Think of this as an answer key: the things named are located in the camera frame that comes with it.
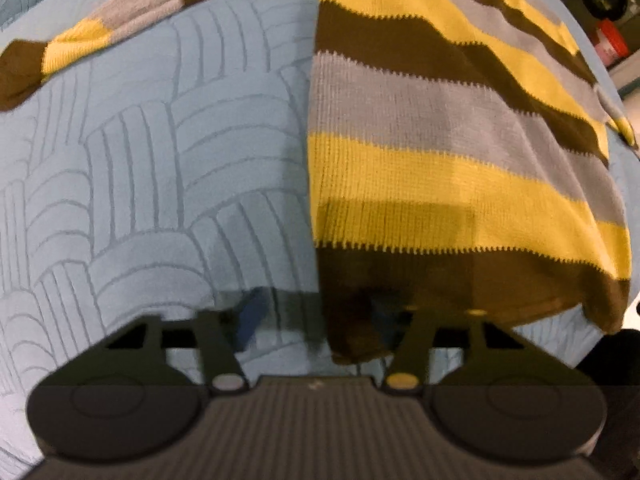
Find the red-lidded plastic container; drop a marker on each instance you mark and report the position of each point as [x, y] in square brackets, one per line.
[611, 44]

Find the yellow brown grey striped sweater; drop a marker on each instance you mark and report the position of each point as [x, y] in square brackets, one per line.
[425, 160]

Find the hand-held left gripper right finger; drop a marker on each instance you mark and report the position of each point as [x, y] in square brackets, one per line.
[419, 340]

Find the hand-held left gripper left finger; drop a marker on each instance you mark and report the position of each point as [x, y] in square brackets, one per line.
[250, 317]

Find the light blue quilted bedspread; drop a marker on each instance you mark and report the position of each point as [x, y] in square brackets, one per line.
[125, 185]

